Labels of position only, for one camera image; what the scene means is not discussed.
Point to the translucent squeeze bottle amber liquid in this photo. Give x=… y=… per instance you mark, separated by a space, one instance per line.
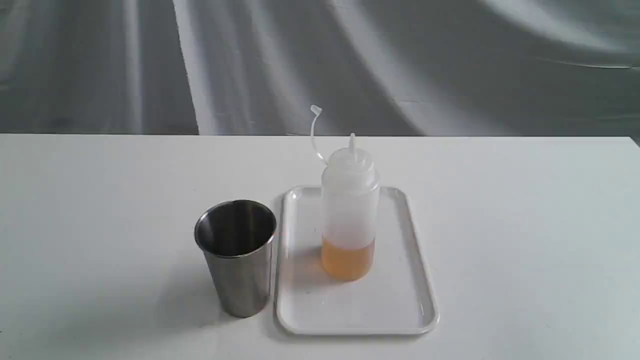
x=350 y=188

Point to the white plastic tray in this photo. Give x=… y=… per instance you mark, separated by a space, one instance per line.
x=395 y=298

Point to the grey backdrop cloth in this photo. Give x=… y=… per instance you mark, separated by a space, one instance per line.
x=435 y=68

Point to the stainless steel cup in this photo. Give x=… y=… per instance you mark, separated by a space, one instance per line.
x=236 y=240

